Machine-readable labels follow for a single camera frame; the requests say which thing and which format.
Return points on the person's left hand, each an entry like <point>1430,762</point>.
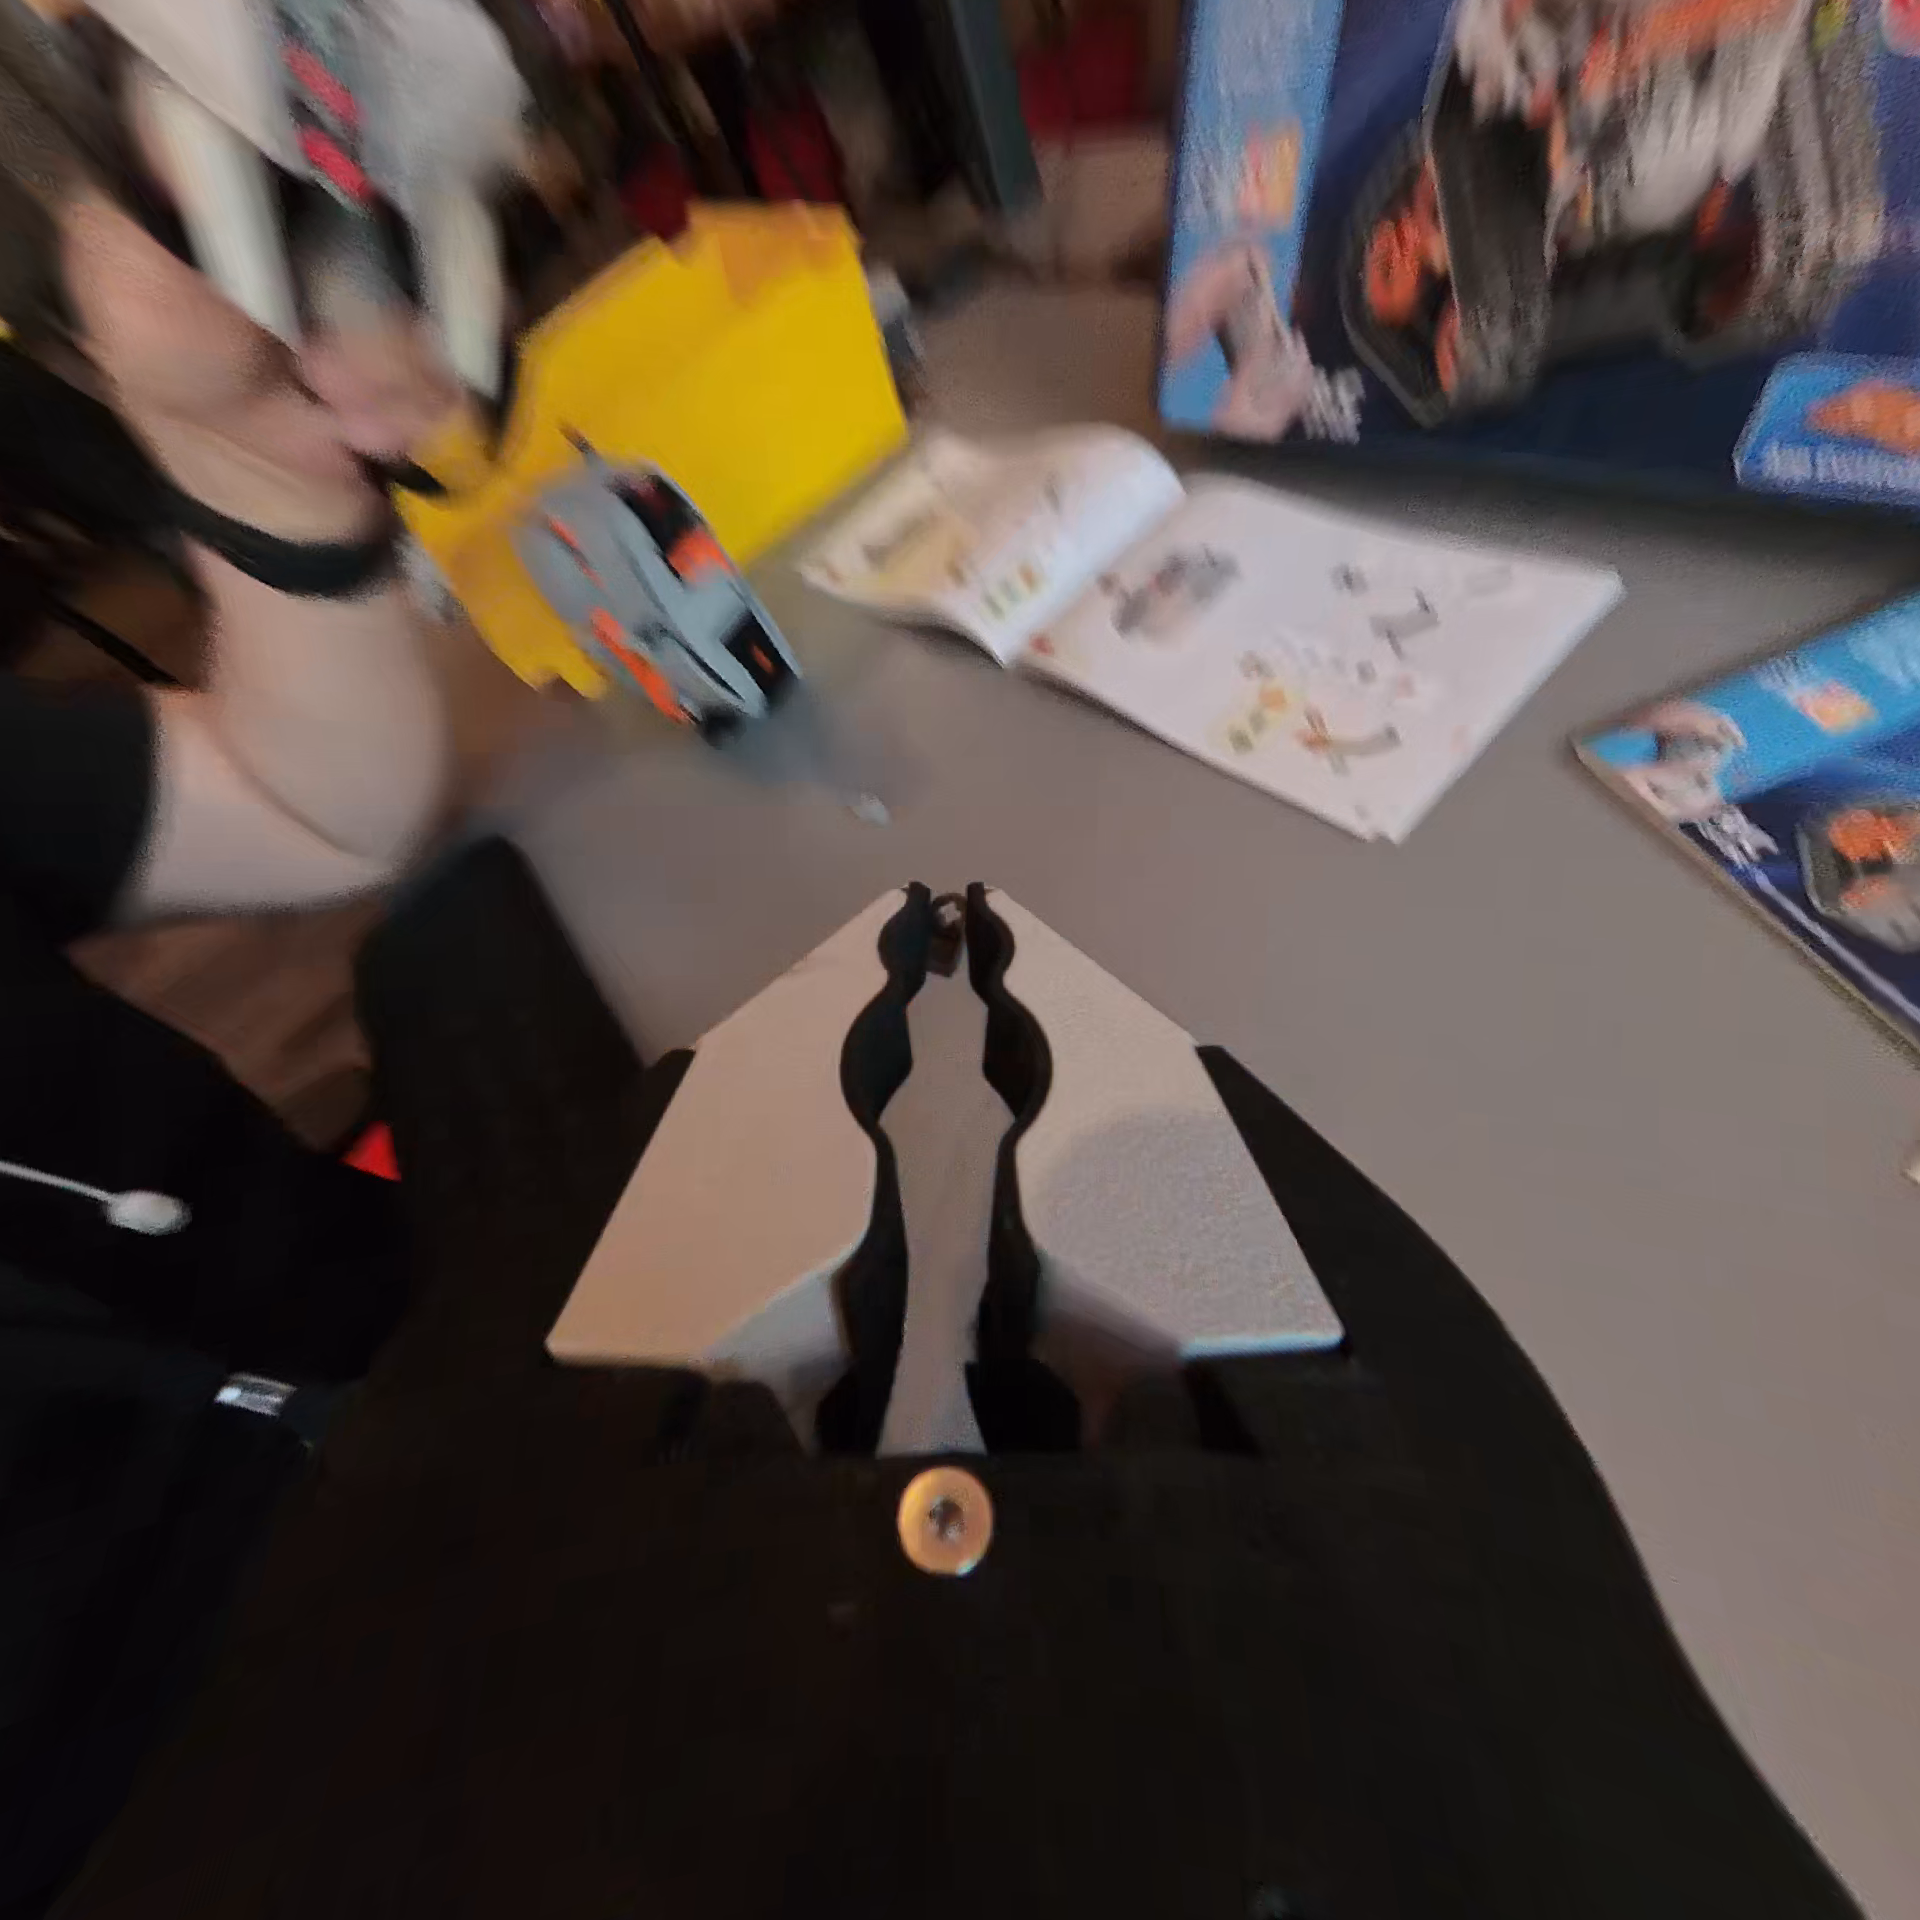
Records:
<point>165,406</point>

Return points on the yellow plastic bin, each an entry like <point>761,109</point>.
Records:
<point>734,359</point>

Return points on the grey and orange toy car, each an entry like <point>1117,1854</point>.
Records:
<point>662,593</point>

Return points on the person's dark clothing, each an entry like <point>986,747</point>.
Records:
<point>150,1425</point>

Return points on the blue toy box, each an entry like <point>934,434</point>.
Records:
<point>1559,225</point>

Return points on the open white instruction manual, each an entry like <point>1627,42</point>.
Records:
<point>1231,630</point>

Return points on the grey desk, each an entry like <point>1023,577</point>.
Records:
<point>1125,931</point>

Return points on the person's left forearm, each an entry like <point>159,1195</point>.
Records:
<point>301,765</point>

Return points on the blue instruction booklet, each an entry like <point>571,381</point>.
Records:
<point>1786,765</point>

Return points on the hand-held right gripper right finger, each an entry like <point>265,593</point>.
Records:
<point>1172,1185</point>

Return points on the small dark toy piece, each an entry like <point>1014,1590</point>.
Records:
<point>947,926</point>

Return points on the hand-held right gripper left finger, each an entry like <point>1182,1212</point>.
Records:
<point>721,1202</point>

